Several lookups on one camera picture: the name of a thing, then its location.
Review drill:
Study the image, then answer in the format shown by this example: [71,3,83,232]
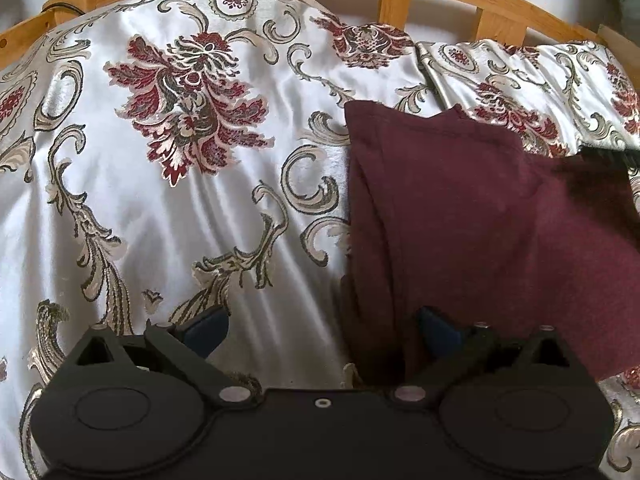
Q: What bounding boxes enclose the wooden bed frame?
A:
[0,0,640,63]

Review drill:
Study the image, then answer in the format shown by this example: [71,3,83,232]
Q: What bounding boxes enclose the floral satin blanket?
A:
[0,0,640,480]

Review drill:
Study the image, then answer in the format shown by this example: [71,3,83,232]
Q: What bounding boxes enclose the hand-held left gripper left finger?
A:
[75,306,258,408]

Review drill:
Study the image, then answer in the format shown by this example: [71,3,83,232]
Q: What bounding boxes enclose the maroon long-sleeve shirt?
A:
[342,101,640,391]

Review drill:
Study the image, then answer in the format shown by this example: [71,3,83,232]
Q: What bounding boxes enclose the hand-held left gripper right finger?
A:
[392,306,583,406]

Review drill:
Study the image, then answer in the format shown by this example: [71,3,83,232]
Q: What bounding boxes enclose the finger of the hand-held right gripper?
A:
[581,145,640,162]

